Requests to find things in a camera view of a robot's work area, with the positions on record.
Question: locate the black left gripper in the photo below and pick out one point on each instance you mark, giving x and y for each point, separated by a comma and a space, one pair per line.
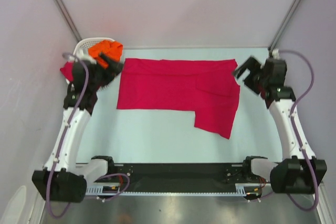
114, 68

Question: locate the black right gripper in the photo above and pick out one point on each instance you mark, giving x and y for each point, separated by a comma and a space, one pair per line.
254, 66

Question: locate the orange t shirt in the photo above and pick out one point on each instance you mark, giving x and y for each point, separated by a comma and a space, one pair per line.
112, 49

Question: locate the pink t shirt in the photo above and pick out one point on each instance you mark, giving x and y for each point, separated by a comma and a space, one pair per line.
206, 87
66, 71

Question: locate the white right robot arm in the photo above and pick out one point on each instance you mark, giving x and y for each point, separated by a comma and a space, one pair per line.
299, 172

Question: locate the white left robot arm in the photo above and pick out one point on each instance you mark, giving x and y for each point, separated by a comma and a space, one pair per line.
59, 179

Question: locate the white perforated laundry basket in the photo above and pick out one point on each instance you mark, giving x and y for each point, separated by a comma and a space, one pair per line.
85, 43

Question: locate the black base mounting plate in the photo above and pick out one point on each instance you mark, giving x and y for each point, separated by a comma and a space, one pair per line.
193, 174

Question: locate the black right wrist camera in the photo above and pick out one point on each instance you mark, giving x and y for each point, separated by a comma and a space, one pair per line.
274, 71

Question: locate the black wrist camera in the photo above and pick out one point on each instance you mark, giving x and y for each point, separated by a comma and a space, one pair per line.
83, 55
274, 71

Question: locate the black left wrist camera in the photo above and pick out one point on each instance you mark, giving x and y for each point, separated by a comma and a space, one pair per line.
83, 55

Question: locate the aluminium left corner post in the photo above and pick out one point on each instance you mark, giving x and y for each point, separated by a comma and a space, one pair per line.
68, 19

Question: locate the aluminium corner post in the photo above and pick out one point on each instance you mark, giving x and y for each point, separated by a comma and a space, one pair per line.
68, 19
284, 24

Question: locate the aluminium right corner post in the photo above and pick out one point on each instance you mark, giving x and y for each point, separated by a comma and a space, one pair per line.
284, 24

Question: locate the white slotted cable duct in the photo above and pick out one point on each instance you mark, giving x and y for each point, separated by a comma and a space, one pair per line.
226, 190

